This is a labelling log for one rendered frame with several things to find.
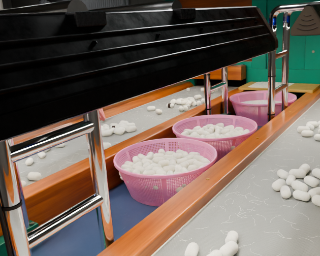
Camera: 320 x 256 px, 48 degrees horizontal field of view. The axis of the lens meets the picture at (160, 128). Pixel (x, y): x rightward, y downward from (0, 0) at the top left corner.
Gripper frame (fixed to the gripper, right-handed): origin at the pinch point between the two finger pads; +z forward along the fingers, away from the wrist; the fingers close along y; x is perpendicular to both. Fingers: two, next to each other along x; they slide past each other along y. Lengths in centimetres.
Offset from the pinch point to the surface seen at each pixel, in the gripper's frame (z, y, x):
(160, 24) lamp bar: 38, -65, -73
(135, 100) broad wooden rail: -5.8, 27.7, 3.5
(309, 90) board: 44, 62, -40
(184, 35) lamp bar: 40, -62, -72
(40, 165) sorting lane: 12.8, -39.6, -6.5
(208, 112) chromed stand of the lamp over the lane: 25.7, 21.8, -21.7
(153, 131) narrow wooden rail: 22.6, -7.5, -18.9
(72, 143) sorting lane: 7.4, -22.2, -2.7
